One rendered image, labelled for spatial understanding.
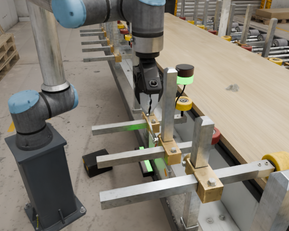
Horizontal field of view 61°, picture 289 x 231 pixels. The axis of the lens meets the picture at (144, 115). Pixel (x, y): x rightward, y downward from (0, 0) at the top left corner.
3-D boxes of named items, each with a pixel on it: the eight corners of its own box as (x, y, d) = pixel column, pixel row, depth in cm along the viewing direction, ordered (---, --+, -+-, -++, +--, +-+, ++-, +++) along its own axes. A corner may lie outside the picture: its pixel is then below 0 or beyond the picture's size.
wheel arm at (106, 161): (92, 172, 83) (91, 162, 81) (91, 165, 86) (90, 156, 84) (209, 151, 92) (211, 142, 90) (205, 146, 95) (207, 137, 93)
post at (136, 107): (134, 113, 140) (132, 32, 117) (132, 109, 144) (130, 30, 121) (141, 112, 141) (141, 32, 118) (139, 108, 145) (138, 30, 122)
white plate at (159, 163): (166, 191, 91) (167, 172, 86) (147, 149, 113) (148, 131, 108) (167, 191, 91) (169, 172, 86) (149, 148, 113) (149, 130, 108)
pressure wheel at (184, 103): (186, 127, 111) (189, 105, 105) (170, 122, 114) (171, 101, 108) (192, 118, 117) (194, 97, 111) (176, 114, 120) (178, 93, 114)
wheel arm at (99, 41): (81, 46, 231) (80, 41, 228) (81, 45, 233) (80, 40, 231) (126, 43, 240) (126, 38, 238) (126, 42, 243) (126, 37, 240)
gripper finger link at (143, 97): (144, 107, 85) (144, 83, 81) (148, 116, 81) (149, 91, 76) (135, 108, 85) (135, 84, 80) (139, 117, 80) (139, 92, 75)
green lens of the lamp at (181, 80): (178, 85, 77) (178, 78, 76) (171, 78, 82) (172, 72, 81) (196, 83, 79) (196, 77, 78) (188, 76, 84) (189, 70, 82)
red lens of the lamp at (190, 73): (179, 78, 76) (179, 71, 75) (172, 71, 81) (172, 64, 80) (196, 76, 77) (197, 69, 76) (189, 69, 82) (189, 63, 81)
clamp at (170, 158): (167, 166, 86) (168, 155, 83) (156, 143, 97) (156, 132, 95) (182, 163, 87) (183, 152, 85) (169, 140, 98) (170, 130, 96)
